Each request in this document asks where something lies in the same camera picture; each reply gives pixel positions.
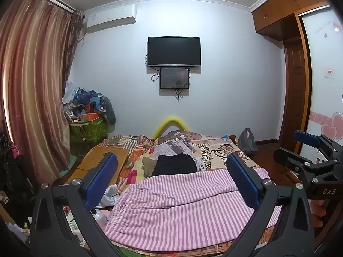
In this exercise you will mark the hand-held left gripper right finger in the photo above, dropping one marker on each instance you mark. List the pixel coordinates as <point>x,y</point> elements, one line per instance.
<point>242,182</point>

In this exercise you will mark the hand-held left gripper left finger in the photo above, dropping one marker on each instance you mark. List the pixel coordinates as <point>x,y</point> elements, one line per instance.
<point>100,182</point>

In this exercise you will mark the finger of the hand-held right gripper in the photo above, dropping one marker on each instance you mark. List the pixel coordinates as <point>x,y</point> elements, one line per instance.
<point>290,160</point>
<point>308,138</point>

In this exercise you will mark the pink striped pants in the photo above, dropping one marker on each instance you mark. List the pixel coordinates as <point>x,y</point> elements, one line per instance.
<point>174,208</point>

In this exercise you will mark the person's right hand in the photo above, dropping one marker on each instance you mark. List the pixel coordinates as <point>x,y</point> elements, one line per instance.
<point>317,211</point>

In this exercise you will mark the white crumpled cloth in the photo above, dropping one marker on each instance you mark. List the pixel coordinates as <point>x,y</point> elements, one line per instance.
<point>111,195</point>

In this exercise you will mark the brown folded board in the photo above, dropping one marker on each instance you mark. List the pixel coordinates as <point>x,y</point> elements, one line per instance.
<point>107,147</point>

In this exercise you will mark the grey bag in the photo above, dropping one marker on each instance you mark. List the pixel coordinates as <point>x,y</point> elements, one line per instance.
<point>246,140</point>

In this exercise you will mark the white sliding wardrobe door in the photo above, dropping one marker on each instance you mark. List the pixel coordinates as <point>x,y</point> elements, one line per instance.
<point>324,99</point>

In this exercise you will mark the printed blanket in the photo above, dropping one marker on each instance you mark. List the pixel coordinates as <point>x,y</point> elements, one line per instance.
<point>211,150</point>

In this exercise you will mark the green storage box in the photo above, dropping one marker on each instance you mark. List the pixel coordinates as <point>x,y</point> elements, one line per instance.
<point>91,132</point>

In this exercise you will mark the olive green garment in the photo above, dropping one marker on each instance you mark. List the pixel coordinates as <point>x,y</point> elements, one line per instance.
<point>148,166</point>

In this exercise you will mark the black folded garment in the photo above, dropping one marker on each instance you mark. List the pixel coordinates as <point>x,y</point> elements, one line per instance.
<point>175,164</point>

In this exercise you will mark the green bin with clutter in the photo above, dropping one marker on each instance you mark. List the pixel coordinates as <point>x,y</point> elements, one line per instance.
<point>91,101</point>

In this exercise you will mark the dark hanging clothes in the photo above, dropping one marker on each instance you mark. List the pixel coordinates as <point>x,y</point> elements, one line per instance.
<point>13,171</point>

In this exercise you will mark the yellow foam bumper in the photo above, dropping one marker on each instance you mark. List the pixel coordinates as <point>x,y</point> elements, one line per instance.
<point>171,120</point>

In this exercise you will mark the striped brown curtain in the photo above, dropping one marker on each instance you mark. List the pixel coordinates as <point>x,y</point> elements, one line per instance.
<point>32,85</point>

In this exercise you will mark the small black monitor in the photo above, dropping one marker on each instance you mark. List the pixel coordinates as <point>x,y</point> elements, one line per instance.
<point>174,78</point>

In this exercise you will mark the wooden overhead cabinet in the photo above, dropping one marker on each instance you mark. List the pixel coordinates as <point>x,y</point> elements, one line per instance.
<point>273,13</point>

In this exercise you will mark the white air conditioner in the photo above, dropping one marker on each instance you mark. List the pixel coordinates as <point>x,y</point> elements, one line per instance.
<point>112,18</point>

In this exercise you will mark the wooden bed frame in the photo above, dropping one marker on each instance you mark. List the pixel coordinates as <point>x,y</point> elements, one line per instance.
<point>232,138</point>

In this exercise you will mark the black wall television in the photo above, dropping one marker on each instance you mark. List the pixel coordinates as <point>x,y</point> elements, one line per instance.
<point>174,50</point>

